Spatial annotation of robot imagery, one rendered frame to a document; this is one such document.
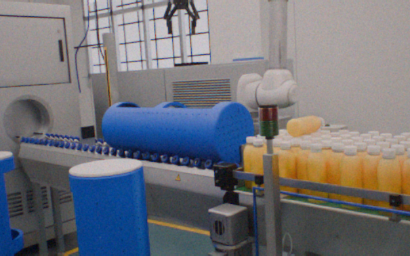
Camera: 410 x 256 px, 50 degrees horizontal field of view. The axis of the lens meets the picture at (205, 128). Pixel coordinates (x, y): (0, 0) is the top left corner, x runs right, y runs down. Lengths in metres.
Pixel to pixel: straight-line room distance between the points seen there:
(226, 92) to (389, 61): 1.62
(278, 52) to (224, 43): 2.53
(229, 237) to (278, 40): 1.20
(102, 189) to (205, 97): 2.38
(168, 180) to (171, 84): 2.07
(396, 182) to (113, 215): 0.96
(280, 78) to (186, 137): 0.67
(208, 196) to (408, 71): 2.90
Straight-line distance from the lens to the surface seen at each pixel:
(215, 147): 1.91
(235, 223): 1.66
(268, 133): 1.40
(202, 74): 3.91
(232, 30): 4.89
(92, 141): 3.00
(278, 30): 2.46
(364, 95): 4.60
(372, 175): 1.51
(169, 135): 2.10
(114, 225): 1.69
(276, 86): 2.40
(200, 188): 2.02
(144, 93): 4.40
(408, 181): 1.47
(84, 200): 1.69
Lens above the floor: 1.37
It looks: 7 degrees down
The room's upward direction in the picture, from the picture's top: 4 degrees counter-clockwise
